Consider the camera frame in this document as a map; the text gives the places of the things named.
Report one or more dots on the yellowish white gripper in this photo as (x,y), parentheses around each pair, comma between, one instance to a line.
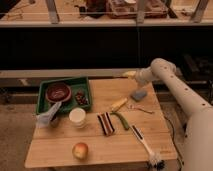
(131,74)

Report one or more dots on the white black dish brush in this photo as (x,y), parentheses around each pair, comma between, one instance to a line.
(155,160)

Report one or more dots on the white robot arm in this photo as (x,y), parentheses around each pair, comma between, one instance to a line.
(198,144)

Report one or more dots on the purple bowl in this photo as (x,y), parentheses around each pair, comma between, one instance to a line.
(58,91)

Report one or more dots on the blue grey sponge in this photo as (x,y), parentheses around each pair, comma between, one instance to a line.
(138,95)

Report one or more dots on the green cucumber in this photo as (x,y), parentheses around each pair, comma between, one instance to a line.
(122,120)

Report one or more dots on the striped folded cloth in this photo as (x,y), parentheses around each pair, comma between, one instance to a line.
(106,124)

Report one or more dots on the dark red grape bunch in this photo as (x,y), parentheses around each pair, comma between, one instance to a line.
(81,98)

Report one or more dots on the white cup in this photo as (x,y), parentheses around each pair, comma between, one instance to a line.
(77,116)

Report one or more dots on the wooden table board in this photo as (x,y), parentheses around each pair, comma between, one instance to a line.
(53,147)

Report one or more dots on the red yellow apple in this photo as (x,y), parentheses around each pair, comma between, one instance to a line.
(80,150)

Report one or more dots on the green plastic tray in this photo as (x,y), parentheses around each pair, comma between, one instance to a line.
(71,92)

